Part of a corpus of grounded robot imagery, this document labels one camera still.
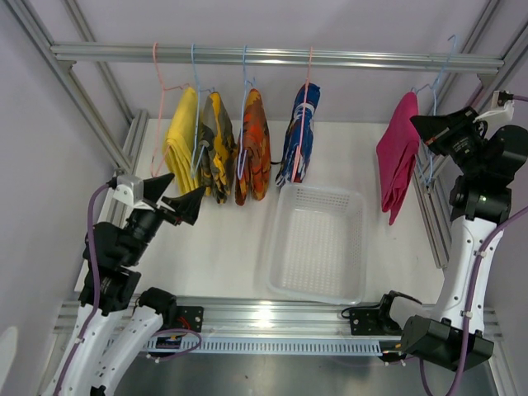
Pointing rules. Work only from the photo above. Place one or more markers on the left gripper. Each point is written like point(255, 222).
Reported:
point(186, 205)

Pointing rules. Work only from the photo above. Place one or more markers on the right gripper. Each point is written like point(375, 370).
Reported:
point(437, 130)

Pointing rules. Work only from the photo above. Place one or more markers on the pink trousers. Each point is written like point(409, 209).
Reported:
point(396, 153)

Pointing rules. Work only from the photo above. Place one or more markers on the blue white patterned trousers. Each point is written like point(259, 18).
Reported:
point(291, 141)

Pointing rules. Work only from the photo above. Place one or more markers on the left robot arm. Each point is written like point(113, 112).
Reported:
point(92, 364)

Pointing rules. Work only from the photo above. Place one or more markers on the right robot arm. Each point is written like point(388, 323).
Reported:
point(451, 333)

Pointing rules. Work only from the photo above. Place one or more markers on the blue hanger with camo trousers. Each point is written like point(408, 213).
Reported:
point(196, 153)

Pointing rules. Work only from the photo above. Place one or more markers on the grey yellow camouflage trousers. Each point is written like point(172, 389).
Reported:
point(217, 143)

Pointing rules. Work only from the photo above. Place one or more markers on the orange brown camouflage trousers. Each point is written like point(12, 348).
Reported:
point(257, 147)

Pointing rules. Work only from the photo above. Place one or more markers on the white plastic basket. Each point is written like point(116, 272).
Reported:
point(318, 245)

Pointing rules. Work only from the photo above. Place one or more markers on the pink wire hanger far left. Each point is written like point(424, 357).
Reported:
point(158, 157)

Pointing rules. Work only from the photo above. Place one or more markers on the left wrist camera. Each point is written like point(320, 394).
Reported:
point(128, 190)

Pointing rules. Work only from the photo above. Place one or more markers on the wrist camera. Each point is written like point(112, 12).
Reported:
point(128, 190)
point(501, 110)

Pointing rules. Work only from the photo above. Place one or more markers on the right aluminium frame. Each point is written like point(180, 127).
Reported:
point(472, 151)

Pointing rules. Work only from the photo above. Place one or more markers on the aluminium frame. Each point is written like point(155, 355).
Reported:
point(472, 151)
point(125, 157)

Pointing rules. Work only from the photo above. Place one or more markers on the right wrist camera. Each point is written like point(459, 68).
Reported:
point(501, 110)

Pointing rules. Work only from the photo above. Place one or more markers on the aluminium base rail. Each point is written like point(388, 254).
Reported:
point(264, 318)

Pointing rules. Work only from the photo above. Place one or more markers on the white slotted cable duct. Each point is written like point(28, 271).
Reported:
point(283, 346)

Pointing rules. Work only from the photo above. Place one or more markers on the left aluminium frame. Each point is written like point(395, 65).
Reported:
point(125, 157)

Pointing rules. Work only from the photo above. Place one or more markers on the aluminium hanging rail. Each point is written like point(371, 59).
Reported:
point(319, 58)

